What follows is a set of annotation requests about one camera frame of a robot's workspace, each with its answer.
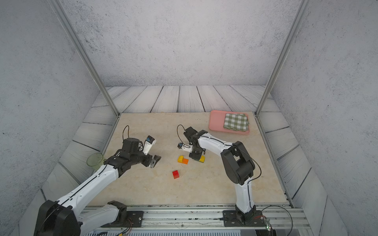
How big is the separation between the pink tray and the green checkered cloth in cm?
1

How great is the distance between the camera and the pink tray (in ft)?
3.68

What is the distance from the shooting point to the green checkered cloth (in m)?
1.13
